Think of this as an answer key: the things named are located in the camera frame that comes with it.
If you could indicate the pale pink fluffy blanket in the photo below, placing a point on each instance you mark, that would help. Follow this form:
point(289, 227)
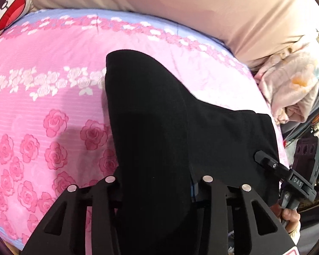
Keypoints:
point(289, 85)

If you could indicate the beige duvet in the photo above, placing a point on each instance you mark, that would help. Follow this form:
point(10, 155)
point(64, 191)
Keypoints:
point(175, 5)

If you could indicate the black pants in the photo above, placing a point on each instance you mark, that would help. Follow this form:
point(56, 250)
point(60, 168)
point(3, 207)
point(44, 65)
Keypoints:
point(148, 124)

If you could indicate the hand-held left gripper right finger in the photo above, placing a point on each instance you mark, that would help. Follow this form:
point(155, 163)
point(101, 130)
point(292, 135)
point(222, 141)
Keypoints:
point(212, 196)

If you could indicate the cat face pillow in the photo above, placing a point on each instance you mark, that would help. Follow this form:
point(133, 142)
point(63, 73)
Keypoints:
point(8, 16)

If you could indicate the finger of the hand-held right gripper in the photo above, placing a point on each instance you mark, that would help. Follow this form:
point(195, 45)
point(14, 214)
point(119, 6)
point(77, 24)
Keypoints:
point(268, 162)

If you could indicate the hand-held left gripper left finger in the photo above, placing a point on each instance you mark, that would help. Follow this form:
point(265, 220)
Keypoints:
point(106, 196)

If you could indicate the person's right forearm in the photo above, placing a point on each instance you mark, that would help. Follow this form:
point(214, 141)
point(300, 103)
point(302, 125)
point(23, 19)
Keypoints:
point(295, 235)

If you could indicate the person's right hand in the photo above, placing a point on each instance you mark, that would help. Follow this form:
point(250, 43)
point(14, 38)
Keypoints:
point(287, 217)

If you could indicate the pink floral bedsheet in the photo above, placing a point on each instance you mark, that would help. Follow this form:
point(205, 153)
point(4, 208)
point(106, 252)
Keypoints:
point(55, 58)

